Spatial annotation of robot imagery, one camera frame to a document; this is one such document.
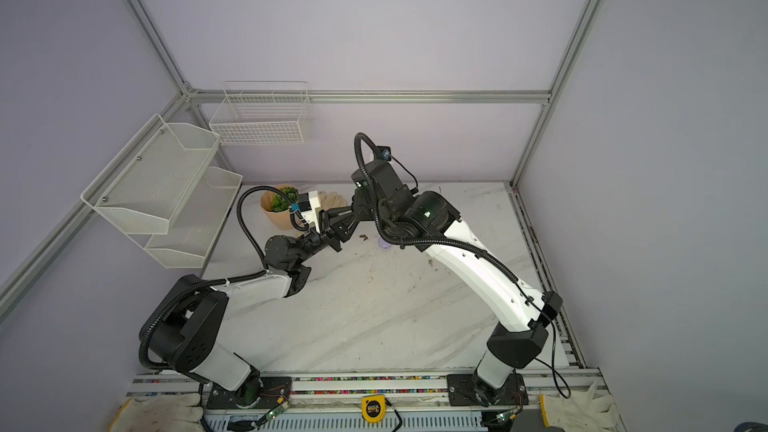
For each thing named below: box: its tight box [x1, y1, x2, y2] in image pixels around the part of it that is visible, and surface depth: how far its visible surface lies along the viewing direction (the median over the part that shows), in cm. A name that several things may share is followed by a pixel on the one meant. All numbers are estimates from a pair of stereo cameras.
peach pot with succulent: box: [260, 184, 299, 230], surface depth 102 cm
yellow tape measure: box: [361, 394, 387, 424], surface depth 71 cm
